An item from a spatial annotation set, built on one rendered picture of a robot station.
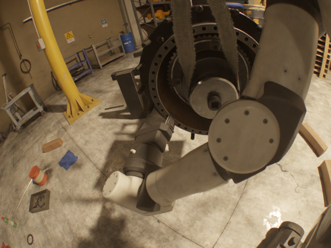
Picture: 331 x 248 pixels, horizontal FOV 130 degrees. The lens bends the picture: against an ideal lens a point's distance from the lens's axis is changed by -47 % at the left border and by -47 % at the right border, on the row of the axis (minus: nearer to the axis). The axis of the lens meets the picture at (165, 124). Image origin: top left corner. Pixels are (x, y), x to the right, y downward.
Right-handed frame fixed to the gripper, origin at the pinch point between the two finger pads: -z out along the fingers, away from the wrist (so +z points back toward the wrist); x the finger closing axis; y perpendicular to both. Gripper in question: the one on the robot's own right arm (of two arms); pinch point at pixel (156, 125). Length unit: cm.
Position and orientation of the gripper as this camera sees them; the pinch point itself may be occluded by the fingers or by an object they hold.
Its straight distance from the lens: 45.9
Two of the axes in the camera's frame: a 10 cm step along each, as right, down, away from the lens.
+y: -5.1, -6.9, -5.1
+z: -1.8, 6.7, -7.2
